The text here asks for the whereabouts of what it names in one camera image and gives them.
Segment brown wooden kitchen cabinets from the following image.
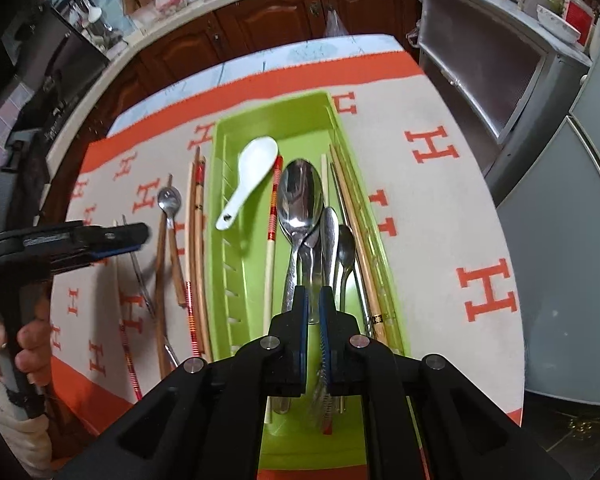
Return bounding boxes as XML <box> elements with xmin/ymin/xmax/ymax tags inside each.
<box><xmin>87</xmin><ymin>0</ymin><xmax>422</xmax><ymax>143</ymax></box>

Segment bamboo chopstick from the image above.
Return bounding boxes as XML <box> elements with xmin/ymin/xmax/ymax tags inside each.
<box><xmin>328</xmin><ymin>144</ymin><xmax>388</xmax><ymax>341</ymax></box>
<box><xmin>334</xmin><ymin>146</ymin><xmax>398</xmax><ymax>328</ymax></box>

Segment person's left hand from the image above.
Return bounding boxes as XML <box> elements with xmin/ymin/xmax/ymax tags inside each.
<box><xmin>0</xmin><ymin>300</ymin><xmax>53</xmax><ymax>391</ymax></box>

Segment large metal spoon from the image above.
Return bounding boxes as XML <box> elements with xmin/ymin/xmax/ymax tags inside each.
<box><xmin>276</xmin><ymin>158</ymin><xmax>326</xmax><ymax>311</ymax></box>

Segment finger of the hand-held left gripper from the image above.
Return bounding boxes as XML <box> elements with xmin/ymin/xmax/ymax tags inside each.
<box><xmin>50</xmin><ymin>244</ymin><xmax>146</xmax><ymax>275</ymax></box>
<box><xmin>82</xmin><ymin>222</ymin><xmax>150</xmax><ymax>250</ymax></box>

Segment red patterned chopstick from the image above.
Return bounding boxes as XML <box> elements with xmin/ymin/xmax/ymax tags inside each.
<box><xmin>263</xmin><ymin>155</ymin><xmax>285</xmax><ymax>426</ymax></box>

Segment black oven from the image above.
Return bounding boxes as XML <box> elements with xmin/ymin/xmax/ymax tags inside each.
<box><xmin>2</xmin><ymin>5</ymin><xmax>112</xmax><ymax>176</ymax></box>

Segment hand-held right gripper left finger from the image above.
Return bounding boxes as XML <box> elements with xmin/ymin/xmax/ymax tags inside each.
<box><xmin>50</xmin><ymin>285</ymin><xmax>311</xmax><ymax>480</ymax></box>

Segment wooden chopstick with striped end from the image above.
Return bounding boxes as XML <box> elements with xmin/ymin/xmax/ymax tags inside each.
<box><xmin>187</xmin><ymin>160</ymin><xmax>202</xmax><ymax>357</ymax></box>

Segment person's left forearm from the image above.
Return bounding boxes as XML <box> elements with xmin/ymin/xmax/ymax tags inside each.
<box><xmin>0</xmin><ymin>360</ymin><xmax>56</xmax><ymax>478</ymax></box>

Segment red box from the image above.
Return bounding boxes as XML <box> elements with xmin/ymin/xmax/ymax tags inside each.
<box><xmin>562</xmin><ymin>0</ymin><xmax>597</xmax><ymax>47</ymax></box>

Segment small metal spoon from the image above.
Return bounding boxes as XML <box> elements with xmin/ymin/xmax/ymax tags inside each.
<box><xmin>157</xmin><ymin>186</ymin><xmax>182</xmax><ymax>233</ymax></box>

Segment orange beige printed blanket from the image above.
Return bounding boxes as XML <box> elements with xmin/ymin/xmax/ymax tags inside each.
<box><xmin>47</xmin><ymin>45</ymin><xmax>526</xmax><ymax>480</ymax></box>

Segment white ladle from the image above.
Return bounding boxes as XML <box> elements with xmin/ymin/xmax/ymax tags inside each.
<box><xmin>82</xmin><ymin>2</ymin><xmax>106</xmax><ymax>36</ymax></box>

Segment white ceramic spoon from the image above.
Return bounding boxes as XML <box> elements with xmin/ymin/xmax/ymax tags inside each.
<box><xmin>216</xmin><ymin>136</ymin><xmax>279</xmax><ymax>231</ymax></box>

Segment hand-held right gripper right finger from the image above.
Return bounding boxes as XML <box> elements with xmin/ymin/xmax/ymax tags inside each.
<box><xmin>318</xmin><ymin>285</ymin><xmax>571</xmax><ymax>480</ymax></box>

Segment white patterned bowl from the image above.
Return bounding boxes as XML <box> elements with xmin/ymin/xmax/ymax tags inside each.
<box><xmin>536</xmin><ymin>5</ymin><xmax>582</xmax><ymax>44</ymax></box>

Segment green plastic utensil tray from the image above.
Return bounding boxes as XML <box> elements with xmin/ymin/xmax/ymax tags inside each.
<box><xmin>207</xmin><ymin>90</ymin><xmax>413</xmax><ymax>473</ymax></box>

